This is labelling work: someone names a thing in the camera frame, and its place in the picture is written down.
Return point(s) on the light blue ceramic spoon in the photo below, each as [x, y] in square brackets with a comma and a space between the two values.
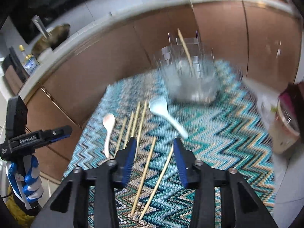
[158, 106]

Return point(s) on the blue white gloved left hand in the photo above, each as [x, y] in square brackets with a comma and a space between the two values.
[32, 189]

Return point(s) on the bucket with red rim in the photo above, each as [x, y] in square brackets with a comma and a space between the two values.
[287, 127]

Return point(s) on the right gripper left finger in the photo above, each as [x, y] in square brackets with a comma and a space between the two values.
[68, 206]

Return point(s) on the blue label bottle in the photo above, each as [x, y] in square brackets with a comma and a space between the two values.
[30, 63]

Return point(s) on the white bowl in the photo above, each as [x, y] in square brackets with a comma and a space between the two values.
[44, 55]

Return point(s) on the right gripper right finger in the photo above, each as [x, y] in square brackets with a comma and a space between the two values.
[240, 205]

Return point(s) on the brass wok with handle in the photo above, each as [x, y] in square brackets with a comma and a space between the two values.
[49, 39]

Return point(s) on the white pink ceramic spoon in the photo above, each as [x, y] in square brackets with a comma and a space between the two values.
[109, 123]

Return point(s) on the brown lower cabinets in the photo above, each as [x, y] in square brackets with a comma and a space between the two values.
[262, 38]

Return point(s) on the zigzag knitted table cloth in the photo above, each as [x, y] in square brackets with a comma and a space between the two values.
[227, 133]

